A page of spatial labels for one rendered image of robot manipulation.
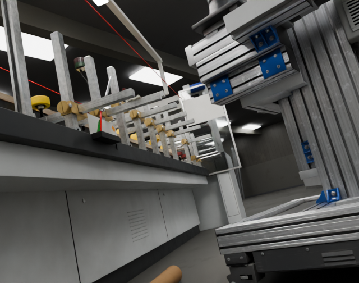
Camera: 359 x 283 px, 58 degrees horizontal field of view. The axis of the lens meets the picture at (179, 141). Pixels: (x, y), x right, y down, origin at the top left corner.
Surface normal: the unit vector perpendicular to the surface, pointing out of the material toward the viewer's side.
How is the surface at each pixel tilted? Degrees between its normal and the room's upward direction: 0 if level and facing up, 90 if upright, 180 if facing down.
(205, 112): 90
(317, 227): 90
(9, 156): 90
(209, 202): 90
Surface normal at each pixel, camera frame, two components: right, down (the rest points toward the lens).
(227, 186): -0.26, -0.14
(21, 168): 0.94, -0.26
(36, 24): 0.75, -0.29
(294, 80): -0.62, -0.01
